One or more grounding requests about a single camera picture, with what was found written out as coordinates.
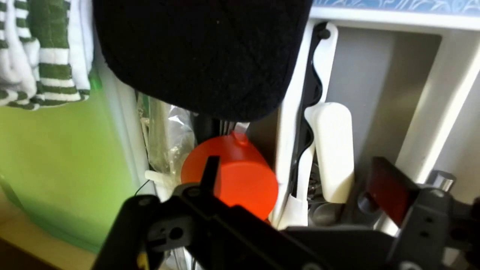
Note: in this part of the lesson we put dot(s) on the green plastic cutting board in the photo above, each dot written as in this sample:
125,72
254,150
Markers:
71,168

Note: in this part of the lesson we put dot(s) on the white cutlery tray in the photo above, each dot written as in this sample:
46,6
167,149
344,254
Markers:
424,114

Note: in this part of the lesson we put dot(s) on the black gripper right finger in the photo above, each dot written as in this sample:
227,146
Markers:
430,219

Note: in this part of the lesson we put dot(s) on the red plastic funnel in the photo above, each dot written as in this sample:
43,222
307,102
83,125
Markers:
245,177

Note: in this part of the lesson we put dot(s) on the green striped dish towel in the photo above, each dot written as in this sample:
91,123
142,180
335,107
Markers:
47,51

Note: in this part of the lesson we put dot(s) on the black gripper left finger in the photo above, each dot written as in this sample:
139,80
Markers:
146,230

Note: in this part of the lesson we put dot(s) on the black oven mitt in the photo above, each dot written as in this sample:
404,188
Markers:
226,59

